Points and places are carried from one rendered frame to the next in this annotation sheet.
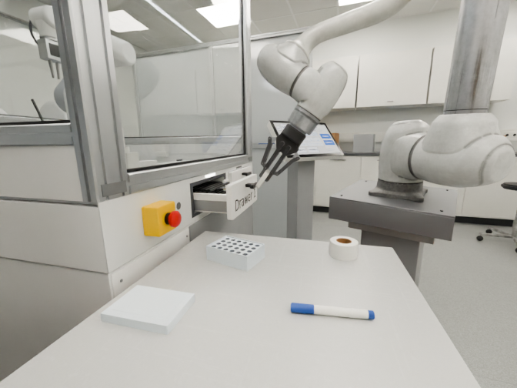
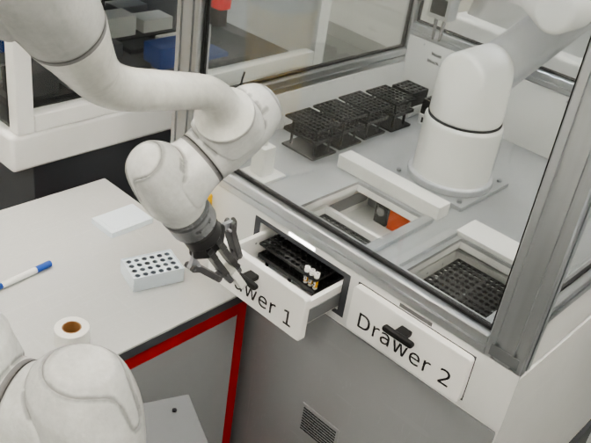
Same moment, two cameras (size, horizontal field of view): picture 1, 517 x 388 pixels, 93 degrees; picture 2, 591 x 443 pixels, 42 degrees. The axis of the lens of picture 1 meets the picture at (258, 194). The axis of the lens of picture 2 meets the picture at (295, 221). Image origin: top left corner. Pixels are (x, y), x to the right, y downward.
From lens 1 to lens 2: 2.03 m
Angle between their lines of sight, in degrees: 104
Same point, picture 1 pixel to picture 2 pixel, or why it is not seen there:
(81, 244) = not seen: hidden behind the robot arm
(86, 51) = (182, 54)
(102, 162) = (178, 130)
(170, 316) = (98, 221)
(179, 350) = (75, 223)
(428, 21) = not seen: outside the picture
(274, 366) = (27, 242)
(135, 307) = (123, 213)
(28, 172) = not seen: hidden behind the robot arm
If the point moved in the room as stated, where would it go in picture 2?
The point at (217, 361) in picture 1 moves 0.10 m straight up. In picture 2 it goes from (53, 230) to (51, 195)
